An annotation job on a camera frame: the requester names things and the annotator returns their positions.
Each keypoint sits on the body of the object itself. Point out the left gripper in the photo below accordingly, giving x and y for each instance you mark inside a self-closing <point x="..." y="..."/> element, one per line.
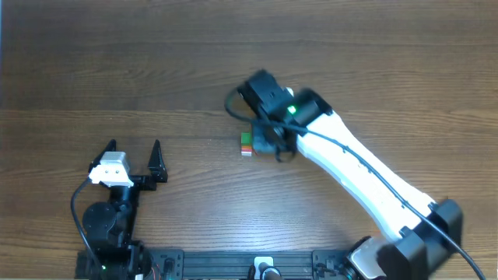
<point x="144" y="182"/>

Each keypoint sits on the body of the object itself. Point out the green cube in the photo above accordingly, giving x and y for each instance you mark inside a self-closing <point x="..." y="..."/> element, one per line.
<point x="246" y="138"/>

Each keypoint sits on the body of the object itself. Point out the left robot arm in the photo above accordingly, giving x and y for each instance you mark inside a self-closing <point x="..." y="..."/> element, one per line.
<point x="99" y="221"/>

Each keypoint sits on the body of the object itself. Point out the white cube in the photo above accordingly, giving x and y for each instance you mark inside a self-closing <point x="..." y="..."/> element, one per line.
<point x="246" y="153"/>

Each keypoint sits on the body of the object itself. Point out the orange cube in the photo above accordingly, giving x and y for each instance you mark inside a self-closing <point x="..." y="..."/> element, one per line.
<point x="246" y="147"/>

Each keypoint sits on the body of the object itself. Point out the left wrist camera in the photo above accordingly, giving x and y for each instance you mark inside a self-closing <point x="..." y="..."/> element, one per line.
<point x="111" y="169"/>

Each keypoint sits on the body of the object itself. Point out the mounting rail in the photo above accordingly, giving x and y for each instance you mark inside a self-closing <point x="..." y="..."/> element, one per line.
<point x="218" y="264"/>

